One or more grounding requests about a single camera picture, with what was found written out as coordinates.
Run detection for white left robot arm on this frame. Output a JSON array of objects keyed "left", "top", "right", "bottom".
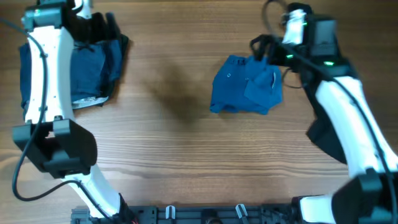
[{"left": 12, "top": 1, "right": 136, "bottom": 223}]

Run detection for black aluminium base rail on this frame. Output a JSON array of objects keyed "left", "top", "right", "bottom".
[{"left": 70, "top": 203, "right": 299, "bottom": 224}]

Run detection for folded dark blue shorts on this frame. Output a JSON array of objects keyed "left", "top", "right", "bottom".
[{"left": 18, "top": 32, "right": 130, "bottom": 111}]

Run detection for blue t-shirt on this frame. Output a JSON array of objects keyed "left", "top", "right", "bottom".
[{"left": 210, "top": 55, "right": 283, "bottom": 115}]

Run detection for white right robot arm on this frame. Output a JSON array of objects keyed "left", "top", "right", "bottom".
[{"left": 253, "top": 3, "right": 397, "bottom": 223}]

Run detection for black garment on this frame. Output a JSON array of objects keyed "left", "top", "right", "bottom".
[{"left": 300, "top": 75, "right": 346, "bottom": 164}]

